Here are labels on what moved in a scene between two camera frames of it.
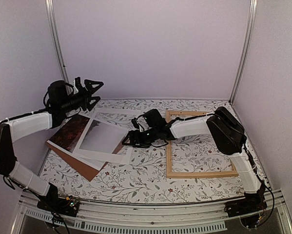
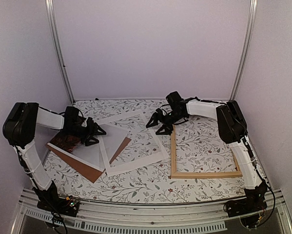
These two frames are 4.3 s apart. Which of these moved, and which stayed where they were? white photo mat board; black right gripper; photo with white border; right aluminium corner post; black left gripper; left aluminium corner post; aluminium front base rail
Moved: black left gripper; black right gripper; white photo mat board
Stayed: photo with white border; left aluminium corner post; right aluminium corner post; aluminium front base rail
